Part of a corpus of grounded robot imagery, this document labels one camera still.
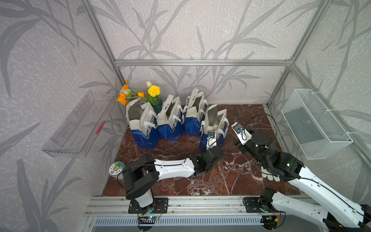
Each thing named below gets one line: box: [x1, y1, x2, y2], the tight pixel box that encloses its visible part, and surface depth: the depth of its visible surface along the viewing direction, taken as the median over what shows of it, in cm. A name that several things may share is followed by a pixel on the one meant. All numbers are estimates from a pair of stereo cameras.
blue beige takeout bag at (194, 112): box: [183, 88, 209, 137], surface depth 91 cm
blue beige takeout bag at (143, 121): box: [125, 97, 160, 150], surface depth 86 cm
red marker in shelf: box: [95, 120, 106, 135], surface depth 69 cm
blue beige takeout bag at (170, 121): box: [156, 94, 185, 142], surface depth 89 cm
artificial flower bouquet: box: [115, 78, 161, 106], surface depth 88 cm
